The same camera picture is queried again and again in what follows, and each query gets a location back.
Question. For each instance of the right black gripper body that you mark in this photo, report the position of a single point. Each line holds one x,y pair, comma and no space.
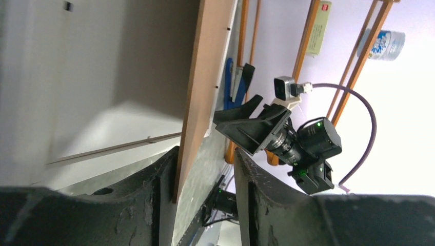
313,142

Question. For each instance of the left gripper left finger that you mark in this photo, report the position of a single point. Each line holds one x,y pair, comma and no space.
137,210

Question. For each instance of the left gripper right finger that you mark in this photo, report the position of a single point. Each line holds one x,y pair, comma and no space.
273,213

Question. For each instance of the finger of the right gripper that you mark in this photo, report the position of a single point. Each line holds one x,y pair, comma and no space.
241,112
254,134

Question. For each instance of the brown backing board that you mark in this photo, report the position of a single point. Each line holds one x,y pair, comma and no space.
213,30

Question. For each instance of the white picture frame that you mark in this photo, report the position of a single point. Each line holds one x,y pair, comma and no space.
88,87

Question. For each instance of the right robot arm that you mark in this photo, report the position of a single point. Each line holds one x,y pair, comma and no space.
313,179

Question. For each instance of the blue stapler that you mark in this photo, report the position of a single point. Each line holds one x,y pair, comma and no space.
237,83

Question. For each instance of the orange wooden shelf rack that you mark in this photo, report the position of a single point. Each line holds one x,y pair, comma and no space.
297,61

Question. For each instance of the small cream box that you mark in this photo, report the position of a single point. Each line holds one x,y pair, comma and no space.
319,28

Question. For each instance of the blue white round jar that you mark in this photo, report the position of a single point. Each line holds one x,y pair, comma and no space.
388,45

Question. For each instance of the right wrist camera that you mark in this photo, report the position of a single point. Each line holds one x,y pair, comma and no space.
288,92

